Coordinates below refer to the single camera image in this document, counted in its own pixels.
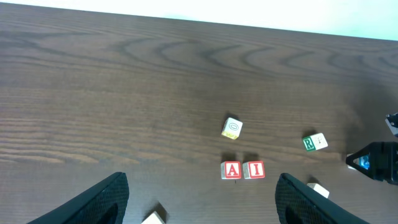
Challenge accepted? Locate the green block left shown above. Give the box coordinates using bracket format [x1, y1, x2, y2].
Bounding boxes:
[141, 211, 165, 224]

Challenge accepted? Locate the red letter I block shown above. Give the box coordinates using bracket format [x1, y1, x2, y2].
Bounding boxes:
[243, 161, 266, 179]

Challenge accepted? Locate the red letter A block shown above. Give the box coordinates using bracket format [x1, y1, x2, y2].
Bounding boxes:
[220, 161, 242, 179]

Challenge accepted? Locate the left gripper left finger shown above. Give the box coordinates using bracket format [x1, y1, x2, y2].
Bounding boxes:
[29, 172, 129, 224]

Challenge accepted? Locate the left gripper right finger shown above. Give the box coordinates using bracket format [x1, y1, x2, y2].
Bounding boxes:
[275, 173, 366, 224]

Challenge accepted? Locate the yellow-edged wooden block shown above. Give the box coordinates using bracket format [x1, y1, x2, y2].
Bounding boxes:
[221, 118, 243, 139]

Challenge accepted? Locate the green block centre right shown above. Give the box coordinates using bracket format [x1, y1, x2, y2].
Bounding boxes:
[307, 183, 330, 198]

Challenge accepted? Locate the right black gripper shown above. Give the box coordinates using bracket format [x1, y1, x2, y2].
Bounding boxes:
[345, 113, 398, 185]

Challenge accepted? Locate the green picture block upper right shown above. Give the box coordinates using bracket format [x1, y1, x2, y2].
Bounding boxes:
[302, 133, 328, 152]

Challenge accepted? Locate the blue number 2 block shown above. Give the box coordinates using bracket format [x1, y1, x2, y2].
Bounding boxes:
[353, 154, 369, 170]

